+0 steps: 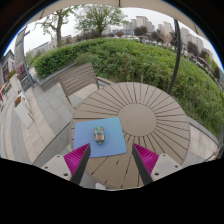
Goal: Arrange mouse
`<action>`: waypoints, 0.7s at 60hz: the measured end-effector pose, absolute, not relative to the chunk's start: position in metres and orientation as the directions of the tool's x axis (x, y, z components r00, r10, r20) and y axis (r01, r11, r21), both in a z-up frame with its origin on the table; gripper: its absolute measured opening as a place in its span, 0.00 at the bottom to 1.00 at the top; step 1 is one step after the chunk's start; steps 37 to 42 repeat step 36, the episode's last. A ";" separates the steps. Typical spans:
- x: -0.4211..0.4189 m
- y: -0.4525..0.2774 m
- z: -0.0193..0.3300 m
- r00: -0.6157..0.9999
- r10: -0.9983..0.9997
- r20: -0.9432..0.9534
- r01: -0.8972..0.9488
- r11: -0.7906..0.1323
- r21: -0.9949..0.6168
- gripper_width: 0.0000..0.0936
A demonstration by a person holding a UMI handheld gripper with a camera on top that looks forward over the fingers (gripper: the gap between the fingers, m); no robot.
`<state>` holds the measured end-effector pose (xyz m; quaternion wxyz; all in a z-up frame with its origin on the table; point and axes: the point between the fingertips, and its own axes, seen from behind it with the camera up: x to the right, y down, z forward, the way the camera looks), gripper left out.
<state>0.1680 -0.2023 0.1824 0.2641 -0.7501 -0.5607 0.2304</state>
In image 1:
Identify brown slatted chair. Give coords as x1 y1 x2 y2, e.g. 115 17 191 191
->
58 61 115 105

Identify distant apartment buildings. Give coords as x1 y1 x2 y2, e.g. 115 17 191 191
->
122 15 215 58

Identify tall white flower planter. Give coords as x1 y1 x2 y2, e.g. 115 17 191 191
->
13 95 35 130

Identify blue mouse pad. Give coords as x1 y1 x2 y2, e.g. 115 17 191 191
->
73 116 128 159

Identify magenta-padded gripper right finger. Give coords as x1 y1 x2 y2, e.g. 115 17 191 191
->
131 143 184 186

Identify grey sign pillar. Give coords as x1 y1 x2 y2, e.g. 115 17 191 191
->
13 26 36 92

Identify bare-trunk tree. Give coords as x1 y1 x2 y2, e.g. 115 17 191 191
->
36 6 78 48

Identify leafy green tree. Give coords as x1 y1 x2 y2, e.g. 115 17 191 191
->
74 3 128 38

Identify beige parasol canopy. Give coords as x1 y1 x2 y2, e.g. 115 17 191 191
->
33 0 205 41

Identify grey storefront building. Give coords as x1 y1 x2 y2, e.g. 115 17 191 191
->
0 49 16 88

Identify dark curved parasol pole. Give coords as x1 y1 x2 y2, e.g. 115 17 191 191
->
167 19 183 95

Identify transparent green computer mouse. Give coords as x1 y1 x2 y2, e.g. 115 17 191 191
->
93 125 106 145

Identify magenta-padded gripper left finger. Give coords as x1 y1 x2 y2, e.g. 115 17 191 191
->
40 143 92 186

